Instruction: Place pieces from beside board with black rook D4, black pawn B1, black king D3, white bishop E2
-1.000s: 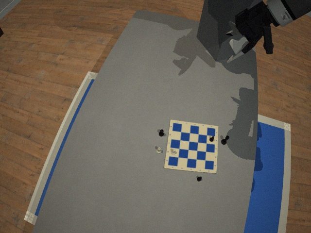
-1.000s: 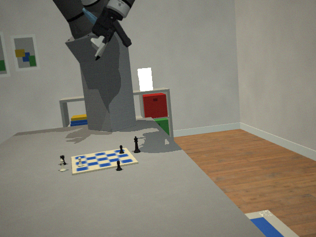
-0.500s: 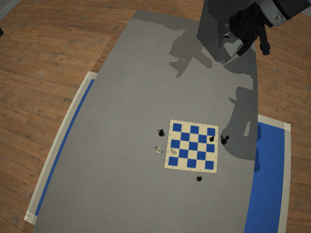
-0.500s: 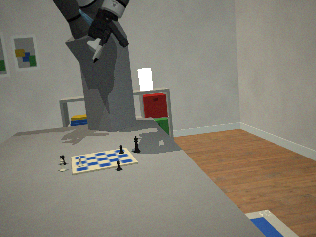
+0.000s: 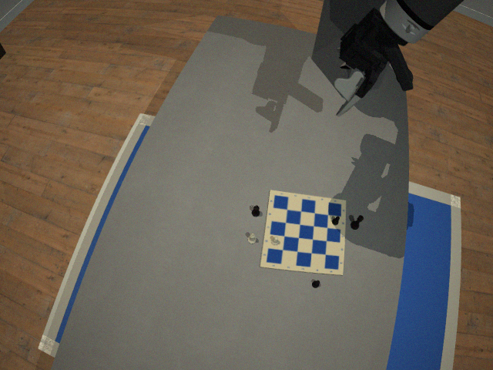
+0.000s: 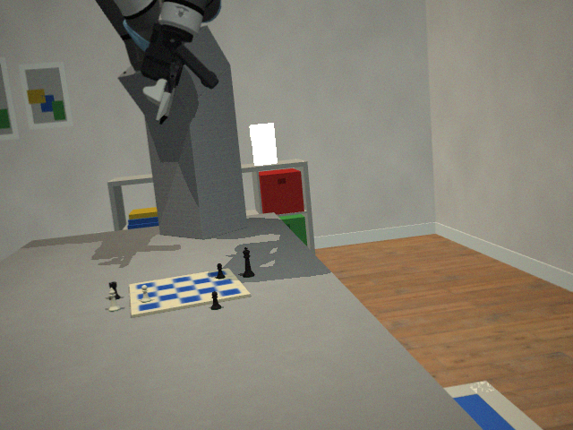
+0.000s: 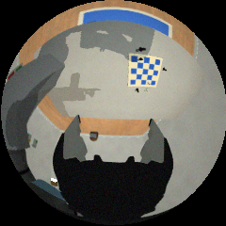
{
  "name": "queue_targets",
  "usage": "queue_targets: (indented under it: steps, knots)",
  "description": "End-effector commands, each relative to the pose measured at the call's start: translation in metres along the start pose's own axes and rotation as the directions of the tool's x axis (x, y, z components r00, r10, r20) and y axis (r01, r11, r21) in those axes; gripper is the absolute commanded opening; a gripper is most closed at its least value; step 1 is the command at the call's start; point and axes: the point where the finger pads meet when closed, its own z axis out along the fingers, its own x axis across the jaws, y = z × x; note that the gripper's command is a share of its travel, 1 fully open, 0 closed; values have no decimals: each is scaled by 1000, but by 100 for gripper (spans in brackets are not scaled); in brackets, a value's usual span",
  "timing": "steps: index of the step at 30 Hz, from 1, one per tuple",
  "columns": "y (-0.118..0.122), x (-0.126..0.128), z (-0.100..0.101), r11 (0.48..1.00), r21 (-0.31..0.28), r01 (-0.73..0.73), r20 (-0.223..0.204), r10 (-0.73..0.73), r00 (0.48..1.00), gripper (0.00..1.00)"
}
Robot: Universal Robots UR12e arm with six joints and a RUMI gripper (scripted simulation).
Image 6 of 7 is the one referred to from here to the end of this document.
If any black pawn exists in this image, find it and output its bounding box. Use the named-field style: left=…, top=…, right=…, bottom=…
left=211, top=291, right=221, bottom=310
left=217, top=263, right=225, bottom=279

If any black king chess piece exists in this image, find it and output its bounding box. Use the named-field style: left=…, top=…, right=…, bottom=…
left=243, top=247, right=254, bottom=278

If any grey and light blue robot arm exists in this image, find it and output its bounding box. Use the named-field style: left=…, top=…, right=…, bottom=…
left=96, top=0, right=221, bottom=89

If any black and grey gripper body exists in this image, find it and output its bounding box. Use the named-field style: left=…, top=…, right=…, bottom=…
left=141, top=22, right=193, bottom=86

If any black rook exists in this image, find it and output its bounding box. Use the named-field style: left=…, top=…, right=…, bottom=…
left=109, top=282, right=120, bottom=299

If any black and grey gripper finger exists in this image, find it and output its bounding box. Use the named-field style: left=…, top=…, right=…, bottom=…
left=147, top=88, right=175, bottom=125
left=142, top=64, right=180, bottom=121

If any white pawn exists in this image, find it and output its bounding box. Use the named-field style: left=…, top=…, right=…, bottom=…
left=141, top=285, right=151, bottom=303

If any blue and cream chessboard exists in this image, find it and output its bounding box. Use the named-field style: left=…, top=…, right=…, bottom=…
left=129, top=268, right=251, bottom=318

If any white bishop chess piece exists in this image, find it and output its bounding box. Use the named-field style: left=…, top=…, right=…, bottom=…
left=108, top=288, right=121, bottom=312

